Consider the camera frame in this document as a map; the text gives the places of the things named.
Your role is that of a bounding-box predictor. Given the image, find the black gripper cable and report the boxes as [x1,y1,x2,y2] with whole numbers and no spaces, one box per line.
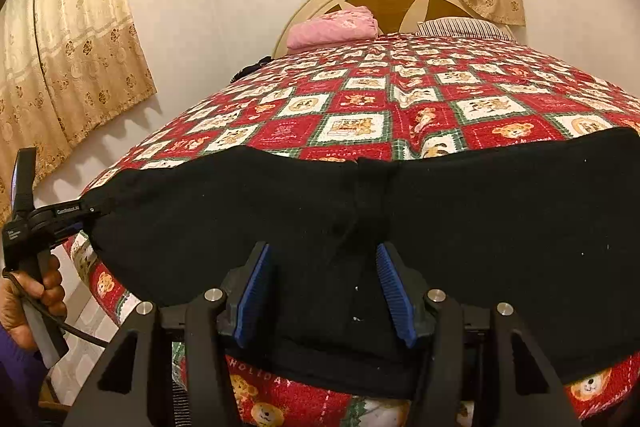
[2,267,112,350]

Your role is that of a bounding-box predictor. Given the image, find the person left hand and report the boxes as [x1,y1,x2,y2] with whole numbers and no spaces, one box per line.
[0,253,68,353]

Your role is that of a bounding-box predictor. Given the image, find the red patchwork teddy bedspread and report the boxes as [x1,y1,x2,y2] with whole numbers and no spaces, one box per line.
[94,34,639,423]

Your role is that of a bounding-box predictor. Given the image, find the pink folded blanket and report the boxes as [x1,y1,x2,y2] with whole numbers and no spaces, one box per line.
[286,6,378,52]

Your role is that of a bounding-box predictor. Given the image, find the dark item beside bed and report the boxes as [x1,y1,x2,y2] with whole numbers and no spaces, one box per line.
[230,55,272,83]

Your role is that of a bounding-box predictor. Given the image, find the black pants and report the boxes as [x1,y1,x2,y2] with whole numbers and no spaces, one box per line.
[84,128,639,398]

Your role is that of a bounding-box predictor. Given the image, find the beige curtain left wall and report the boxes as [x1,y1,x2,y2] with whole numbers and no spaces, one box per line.
[1,0,156,218]

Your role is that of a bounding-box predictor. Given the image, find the purple sleeve forearm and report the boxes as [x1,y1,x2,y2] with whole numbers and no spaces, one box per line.
[0,329,48,426]

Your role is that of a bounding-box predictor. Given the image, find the striped pillow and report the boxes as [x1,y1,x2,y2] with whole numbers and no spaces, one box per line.
[416,16,511,40]

